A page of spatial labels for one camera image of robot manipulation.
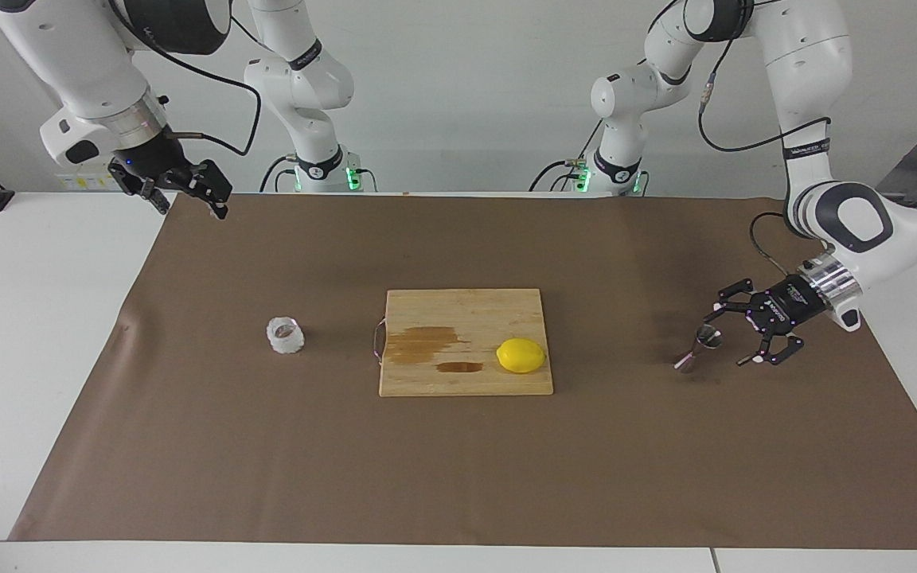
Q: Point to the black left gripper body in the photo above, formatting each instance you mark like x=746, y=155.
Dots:
x=789, y=306

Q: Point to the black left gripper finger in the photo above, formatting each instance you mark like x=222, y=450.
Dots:
x=781, y=346
x=745, y=293

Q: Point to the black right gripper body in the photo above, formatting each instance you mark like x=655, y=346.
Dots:
x=152, y=159

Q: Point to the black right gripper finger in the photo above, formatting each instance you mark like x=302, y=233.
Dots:
x=216, y=183
x=144, y=185

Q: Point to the steel double jigger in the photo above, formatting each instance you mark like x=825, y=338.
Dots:
x=709, y=338

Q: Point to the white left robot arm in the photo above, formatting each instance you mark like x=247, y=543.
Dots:
x=809, y=64

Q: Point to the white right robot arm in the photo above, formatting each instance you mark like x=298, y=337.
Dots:
x=84, y=64

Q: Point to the yellow lemon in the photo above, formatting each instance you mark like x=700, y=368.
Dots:
x=520, y=356

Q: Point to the brown paper table mat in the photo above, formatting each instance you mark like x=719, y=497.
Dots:
x=458, y=477

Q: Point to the white wall socket box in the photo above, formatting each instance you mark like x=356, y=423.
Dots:
x=80, y=183

